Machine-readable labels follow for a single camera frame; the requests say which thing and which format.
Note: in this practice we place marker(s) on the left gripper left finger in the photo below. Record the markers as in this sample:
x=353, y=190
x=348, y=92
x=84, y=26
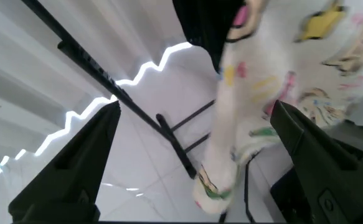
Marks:
x=72, y=177

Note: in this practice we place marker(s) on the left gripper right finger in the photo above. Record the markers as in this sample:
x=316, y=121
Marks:
x=333, y=177

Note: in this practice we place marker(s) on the cream printed garment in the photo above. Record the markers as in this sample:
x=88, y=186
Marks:
x=262, y=62

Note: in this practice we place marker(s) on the black garment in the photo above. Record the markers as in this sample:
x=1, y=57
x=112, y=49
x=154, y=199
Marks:
x=206, y=25

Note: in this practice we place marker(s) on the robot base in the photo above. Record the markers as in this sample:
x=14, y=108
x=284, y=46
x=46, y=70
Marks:
x=287, y=193

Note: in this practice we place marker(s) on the black clothes rack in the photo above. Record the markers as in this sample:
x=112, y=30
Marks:
x=87, y=62

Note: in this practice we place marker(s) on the white curtain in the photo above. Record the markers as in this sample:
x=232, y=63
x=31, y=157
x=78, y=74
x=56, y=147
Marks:
x=44, y=77

